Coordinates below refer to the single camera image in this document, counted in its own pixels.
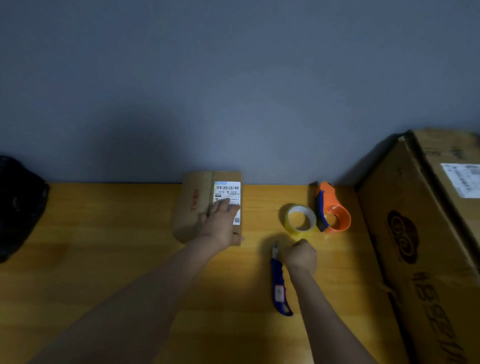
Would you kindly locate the person's left thumb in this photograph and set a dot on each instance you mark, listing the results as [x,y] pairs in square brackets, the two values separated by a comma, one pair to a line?
[238,237]

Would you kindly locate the person's left hand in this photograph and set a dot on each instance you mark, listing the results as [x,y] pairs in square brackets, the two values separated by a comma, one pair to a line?
[218,230]

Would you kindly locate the black bag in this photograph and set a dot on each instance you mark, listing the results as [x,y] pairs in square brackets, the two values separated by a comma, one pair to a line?
[17,210]

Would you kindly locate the person's right hand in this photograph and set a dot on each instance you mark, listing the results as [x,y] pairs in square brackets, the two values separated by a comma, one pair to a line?
[302,258]

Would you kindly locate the large cardboard box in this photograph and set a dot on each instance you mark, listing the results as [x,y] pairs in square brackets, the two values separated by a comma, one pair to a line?
[423,262]

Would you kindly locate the small cardboard parcel box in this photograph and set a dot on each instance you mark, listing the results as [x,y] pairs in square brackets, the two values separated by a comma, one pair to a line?
[191,213]

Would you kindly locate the orange tape dispenser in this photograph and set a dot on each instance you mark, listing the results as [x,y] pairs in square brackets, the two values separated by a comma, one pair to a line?
[333,210]

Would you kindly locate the yellow clear tape roll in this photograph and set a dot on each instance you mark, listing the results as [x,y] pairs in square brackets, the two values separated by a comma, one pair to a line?
[290,221]

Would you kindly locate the blue utility knife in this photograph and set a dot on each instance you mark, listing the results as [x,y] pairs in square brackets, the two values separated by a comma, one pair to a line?
[278,285]

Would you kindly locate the person's right fingers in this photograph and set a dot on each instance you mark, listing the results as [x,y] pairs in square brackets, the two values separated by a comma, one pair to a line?
[298,245]

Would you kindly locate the person's left forearm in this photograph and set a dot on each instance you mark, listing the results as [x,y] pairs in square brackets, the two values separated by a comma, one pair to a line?
[150,300]

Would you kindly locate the person's right forearm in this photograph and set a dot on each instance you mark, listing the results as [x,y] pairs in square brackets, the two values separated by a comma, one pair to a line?
[322,318]

